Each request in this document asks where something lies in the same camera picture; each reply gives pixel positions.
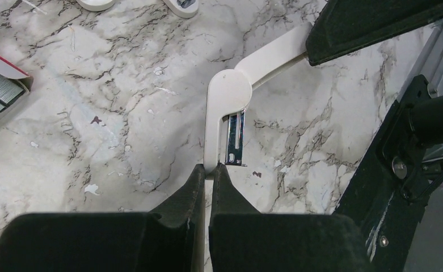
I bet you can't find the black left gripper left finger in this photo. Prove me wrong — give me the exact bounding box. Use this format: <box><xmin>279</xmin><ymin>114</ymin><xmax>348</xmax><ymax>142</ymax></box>
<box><xmin>0</xmin><ymin>164</ymin><xmax>205</xmax><ymax>271</ymax></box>

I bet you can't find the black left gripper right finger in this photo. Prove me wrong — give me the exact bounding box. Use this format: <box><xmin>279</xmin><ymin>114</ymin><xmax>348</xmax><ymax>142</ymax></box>
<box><xmin>209</xmin><ymin>164</ymin><xmax>374</xmax><ymax>271</ymax></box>

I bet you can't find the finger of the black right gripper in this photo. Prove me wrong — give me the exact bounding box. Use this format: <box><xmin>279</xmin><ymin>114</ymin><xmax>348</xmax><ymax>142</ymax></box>
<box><xmin>306</xmin><ymin>0</ymin><xmax>443</xmax><ymax>66</ymax></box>

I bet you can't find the small white stapler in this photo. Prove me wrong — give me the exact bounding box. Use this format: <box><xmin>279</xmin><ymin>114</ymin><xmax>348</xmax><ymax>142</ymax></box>
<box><xmin>203</xmin><ymin>23</ymin><xmax>313</xmax><ymax>180</ymax></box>

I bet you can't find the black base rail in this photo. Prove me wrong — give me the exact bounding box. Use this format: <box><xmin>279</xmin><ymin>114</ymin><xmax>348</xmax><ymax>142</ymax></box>
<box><xmin>335</xmin><ymin>75</ymin><xmax>443</xmax><ymax>271</ymax></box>

